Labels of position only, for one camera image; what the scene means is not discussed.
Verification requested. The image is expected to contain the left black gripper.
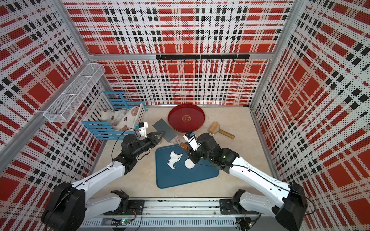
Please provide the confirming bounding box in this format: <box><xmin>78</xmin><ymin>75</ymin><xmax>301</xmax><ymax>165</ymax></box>
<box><xmin>131</xmin><ymin>130</ymin><xmax>165</xmax><ymax>157</ymax></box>

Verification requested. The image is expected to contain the round cut dough wrapper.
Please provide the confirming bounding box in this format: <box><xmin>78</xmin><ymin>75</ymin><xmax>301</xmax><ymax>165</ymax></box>
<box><xmin>185</xmin><ymin>159</ymin><xmax>195</xmax><ymax>169</ymax></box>

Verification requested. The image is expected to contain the white dough piece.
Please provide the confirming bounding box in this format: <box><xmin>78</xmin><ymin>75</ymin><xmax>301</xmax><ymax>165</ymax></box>
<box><xmin>167</xmin><ymin>151</ymin><xmax>183</xmax><ymax>170</ymax></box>

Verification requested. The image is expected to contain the teal plastic tray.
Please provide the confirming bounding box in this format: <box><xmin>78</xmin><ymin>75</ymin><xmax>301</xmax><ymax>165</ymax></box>
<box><xmin>155</xmin><ymin>144</ymin><xmax>219</xmax><ymax>189</ymax></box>

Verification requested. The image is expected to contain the wooden rolling pin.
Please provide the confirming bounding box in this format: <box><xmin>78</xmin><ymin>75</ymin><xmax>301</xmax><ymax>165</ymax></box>
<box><xmin>208</xmin><ymin>122</ymin><xmax>235</xmax><ymax>139</ymax></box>

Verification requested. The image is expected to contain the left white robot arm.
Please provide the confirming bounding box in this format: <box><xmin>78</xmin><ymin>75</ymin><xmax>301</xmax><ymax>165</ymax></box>
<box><xmin>41</xmin><ymin>132</ymin><xmax>164</xmax><ymax>231</ymax></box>

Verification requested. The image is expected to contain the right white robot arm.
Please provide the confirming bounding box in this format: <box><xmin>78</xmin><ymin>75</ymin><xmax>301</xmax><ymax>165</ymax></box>
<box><xmin>184</xmin><ymin>131</ymin><xmax>308</xmax><ymax>231</ymax></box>

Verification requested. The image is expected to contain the baby doll in crib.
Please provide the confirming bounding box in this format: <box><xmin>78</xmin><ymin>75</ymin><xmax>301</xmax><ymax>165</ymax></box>
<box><xmin>100</xmin><ymin>106</ymin><xmax>139</xmax><ymax>131</ymax></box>

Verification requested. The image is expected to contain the round red tray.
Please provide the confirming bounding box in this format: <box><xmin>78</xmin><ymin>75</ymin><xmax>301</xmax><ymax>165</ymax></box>
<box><xmin>168</xmin><ymin>104</ymin><xmax>205</xmax><ymax>133</ymax></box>

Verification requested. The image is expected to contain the blue white toy crib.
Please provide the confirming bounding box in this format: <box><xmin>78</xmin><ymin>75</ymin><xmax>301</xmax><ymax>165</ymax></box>
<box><xmin>82</xmin><ymin>91</ymin><xmax>148</xmax><ymax>141</ymax></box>

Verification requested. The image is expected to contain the green circuit board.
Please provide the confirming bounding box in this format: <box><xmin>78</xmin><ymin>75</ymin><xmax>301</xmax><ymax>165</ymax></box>
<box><xmin>111</xmin><ymin>219</ymin><xmax>132</xmax><ymax>226</ymax></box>

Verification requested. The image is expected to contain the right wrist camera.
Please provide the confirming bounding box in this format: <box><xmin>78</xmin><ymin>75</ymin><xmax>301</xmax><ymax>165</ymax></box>
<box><xmin>183</xmin><ymin>131</ymin><xmax>200</xmax><ymax>152</ymax></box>

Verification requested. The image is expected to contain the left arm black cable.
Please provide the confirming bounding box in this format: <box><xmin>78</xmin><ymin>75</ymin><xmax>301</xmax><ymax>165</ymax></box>
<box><xmin>43</xmin><ymin>128</ymin><xmax>139</xmax><ymax>229</ymax></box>

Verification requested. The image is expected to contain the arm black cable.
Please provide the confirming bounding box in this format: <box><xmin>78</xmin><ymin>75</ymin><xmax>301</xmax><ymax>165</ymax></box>
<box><xmin>43</xmin><ymin>128</ymin><xmax>139</xmax><ymax>229</ymax></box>
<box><xmin>193</xmin><ymin>161</ymin><xmax>317</xmax><ymax>217</ymax></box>

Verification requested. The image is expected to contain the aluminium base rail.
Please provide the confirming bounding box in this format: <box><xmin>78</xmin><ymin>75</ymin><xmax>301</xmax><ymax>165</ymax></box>
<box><xmin>79</xmin><ymin>198</ymin><xmax>281</xmax><ymax>231</ymax></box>

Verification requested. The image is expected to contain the white wire mesh basket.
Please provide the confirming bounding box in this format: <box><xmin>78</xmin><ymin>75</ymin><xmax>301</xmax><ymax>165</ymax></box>
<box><xmin>43</xmin><ymin>63</ymin><xmax>105</xmax><ymax>122</ymax></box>

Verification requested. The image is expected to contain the black wall hook rail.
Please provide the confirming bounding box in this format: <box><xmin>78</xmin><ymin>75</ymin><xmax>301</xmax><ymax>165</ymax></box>
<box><xmin>156</xmin><ymin>54</ymin><xmax>251</xmax><ymax>62</ymax></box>

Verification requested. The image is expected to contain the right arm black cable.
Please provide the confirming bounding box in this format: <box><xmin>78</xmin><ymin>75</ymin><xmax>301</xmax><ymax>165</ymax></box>
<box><xmin>193</xmin><ymin>161</ymin><xmax>317</xmax><ymax>217</ymax></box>

